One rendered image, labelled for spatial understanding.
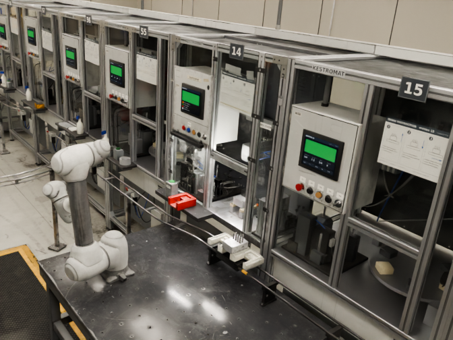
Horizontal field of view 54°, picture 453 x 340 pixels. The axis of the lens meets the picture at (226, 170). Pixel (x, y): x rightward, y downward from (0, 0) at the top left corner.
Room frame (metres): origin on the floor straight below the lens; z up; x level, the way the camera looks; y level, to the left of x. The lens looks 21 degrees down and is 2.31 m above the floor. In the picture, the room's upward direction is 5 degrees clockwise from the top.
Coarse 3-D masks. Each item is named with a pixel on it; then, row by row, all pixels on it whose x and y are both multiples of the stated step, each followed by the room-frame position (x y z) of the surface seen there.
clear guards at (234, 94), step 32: (224, 64) 2.75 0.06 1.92; (256, 64) 2.55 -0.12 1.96; (224, 96) 2.74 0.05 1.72; (224, 128) 2.72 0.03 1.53; (192, 160) 2.96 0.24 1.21; (224, 160) 2.70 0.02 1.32; (256, 160) 2.49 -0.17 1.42; (192, 192) 2.95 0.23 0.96; (256, 192) 2.47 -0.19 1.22; (256, 224) 2.45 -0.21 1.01
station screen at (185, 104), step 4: (184, 88) 3.00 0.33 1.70; (188, 88) 2.97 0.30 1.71; (192, 92) 2.93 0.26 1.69; (196, 92) 2.90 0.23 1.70; (184, 104) 3.00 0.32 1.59; (188, 104) 2.96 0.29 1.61; (192, 104) 2.93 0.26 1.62; (184, 108) 3.00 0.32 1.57; (188, 108) 2.96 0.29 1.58; (192, 108) 2.93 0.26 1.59; (196, 108) 2.89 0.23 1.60; (188, 112) 2.96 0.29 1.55; (192, 112) 2.93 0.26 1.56; (196, 112) 2.89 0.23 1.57
